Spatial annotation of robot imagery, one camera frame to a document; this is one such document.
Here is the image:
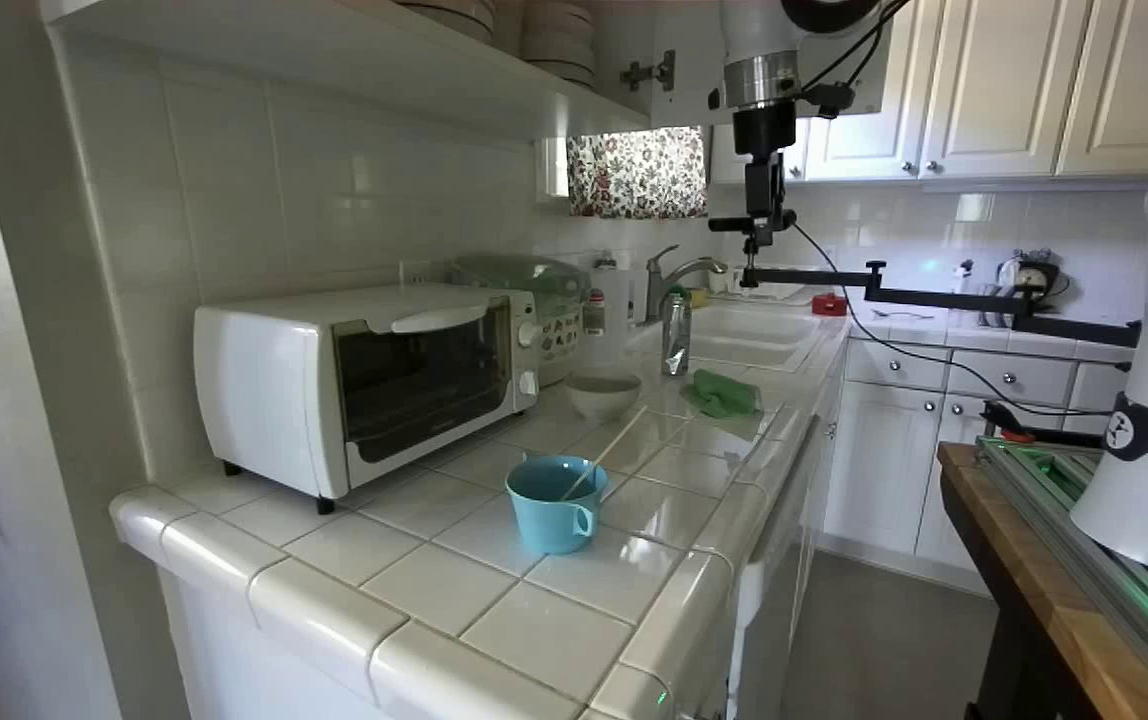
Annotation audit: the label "blue ceramic cup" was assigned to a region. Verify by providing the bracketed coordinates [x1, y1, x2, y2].
[504, 454, 610, 555]

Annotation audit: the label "spoon in cup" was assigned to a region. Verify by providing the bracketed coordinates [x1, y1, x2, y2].
[565, 461, 599, 501]

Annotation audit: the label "small white bowl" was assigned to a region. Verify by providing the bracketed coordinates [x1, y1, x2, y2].
[565, 375, 639, 425]

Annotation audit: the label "chrome kitchen faucet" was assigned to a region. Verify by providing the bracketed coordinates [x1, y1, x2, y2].
[644, 253, 725, 380]

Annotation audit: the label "floral window curtain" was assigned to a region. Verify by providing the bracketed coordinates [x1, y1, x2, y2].
[570, 126, 710, 219]

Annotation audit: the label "red object by sink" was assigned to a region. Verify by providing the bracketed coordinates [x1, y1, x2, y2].
[814, 291, 850, 316]

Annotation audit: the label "white toaster oven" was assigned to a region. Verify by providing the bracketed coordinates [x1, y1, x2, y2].
[192, 283, 546, 513]

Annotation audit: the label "white lower cabinets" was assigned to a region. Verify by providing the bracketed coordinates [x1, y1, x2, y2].
[823, 339, 1129, 582]

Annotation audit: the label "white cabinets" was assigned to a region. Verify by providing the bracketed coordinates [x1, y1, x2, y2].
[788, 0, 1148, 179]
[823, 339, 1129, 582]

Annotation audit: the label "white upper cabinets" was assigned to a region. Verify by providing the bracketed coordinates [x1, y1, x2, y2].
[788, 0, 1148, 179]

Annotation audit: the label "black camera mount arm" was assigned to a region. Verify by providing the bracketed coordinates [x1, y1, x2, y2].
[740, 259, 1140, 348]

